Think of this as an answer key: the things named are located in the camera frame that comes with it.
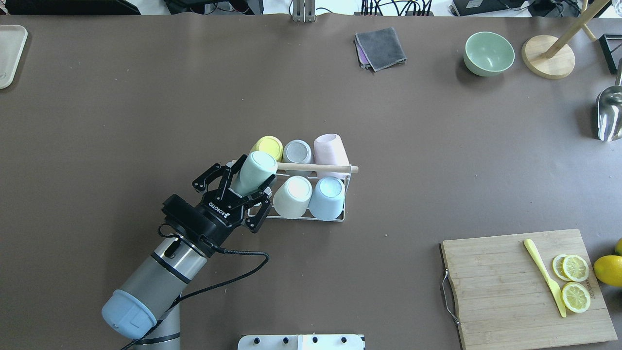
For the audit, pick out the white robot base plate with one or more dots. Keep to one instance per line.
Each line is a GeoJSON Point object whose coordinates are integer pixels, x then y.
{"type": "Point", "coordinates": [338, 341]}

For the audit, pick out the cream plastic tray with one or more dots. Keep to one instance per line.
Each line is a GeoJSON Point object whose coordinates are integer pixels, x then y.
{"type": "Point", "coordinates": [12, 42]}

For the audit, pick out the green plastic cup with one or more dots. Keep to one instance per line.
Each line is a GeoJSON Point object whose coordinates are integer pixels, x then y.
{"type": "Point", "coordinates": [258, 166]}

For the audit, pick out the grey folded cloth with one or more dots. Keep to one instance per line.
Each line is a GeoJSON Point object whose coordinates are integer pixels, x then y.
{"type": "Point", "coordinates": [377, 50]}

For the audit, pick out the bamboo cutting board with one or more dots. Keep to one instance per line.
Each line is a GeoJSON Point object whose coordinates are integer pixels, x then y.
{"type": "Point", "coordinates": [502, 301]}

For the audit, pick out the grey plastic cup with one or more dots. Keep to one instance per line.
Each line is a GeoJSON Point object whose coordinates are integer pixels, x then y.
{"type": "Point", "coordinates": [298, 151]}

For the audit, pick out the light blue plastic cup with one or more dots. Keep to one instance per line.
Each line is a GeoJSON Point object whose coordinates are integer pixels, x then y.
{"type": "Point", "coordinates": [328, 198]}

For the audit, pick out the pink plastic cup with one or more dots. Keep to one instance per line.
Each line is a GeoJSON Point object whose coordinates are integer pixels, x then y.
{"type": "Point", "coordinates": [329, 150]}

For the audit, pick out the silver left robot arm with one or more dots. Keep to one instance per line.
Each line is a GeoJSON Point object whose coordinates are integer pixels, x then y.
{"type": "Point", "coordinates": [146, 308]}

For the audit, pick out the lemon slice left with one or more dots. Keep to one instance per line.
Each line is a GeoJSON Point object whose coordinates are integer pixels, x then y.
{"type": "Point", "coordinates": [570, 268]}

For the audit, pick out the yellow plastic knife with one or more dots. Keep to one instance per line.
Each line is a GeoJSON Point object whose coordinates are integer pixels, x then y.
{"type": "Point", "coordinates": [552, 285]}

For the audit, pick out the aluminium frame post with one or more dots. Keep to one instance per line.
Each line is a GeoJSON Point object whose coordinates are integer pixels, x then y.
{"type": "Point", "coordinates": [303, 11]}

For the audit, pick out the green ceramic bowl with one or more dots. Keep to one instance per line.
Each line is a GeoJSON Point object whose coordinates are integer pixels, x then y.
{"type": "Point", "coordinates": [488, 54]}

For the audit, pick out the yellow lemon upper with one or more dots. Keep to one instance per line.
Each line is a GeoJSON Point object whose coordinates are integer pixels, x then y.
{"type": "Point", "coordinates": [608, 270]}

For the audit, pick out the yellow plastic cup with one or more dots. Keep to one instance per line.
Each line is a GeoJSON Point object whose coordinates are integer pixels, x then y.
{"type": "Point", "coordinates": [271, 145]}

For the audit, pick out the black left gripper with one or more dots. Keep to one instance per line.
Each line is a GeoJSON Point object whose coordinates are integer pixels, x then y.
{"type": "Point", "coordinates": [217, 218]}

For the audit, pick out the wooden mug tree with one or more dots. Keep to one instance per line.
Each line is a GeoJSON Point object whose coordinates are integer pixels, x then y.
{"type": "Point", "coordinates": [551, 57]}

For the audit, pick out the white wire cup rack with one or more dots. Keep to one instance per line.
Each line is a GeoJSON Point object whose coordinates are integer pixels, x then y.
{"type": "Point", "coordinates": [313, 172]}

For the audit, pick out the lemon slice right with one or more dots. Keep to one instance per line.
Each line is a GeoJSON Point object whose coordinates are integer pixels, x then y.
{"type": "Point", "coordinates": [576, 297]}

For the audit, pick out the metal scoop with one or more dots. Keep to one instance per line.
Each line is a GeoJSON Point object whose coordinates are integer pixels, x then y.
{"type": "Point", "coordinates": [609, 109]}

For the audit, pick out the lemon slice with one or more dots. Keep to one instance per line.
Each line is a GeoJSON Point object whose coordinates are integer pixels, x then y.
{"type": "Point", "coordinates": [576, 297]}
{"type": "Point", "coordinates": [570, 268]}

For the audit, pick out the white plastic cup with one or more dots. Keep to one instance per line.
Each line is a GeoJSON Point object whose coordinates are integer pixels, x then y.
{"type": "Point", "coordinates": [292, 198]}

